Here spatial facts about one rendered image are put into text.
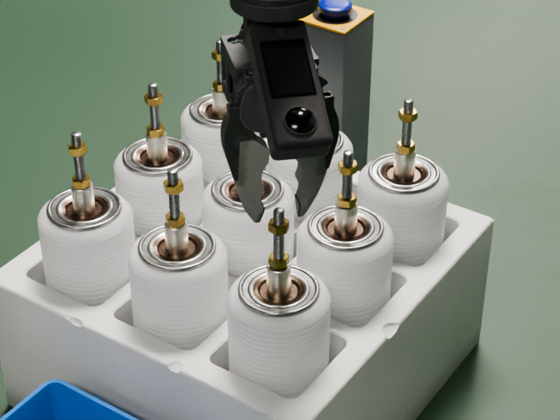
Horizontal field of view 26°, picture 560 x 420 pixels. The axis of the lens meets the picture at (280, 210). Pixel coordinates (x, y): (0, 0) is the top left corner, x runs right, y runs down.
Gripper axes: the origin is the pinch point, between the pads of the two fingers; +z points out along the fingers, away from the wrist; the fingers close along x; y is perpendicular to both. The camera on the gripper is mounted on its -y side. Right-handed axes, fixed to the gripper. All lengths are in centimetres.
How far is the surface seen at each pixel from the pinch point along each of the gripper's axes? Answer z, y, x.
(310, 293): 9.2, -0.7, -2.6
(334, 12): 1.9, 40.5, -16.5
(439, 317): 22.3, 7.8, -19.2
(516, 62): 35, 80, -60
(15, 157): 35, 70, 23
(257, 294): 9.3, 0.3, 2.0
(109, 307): 16.6, 10.6, 14.9
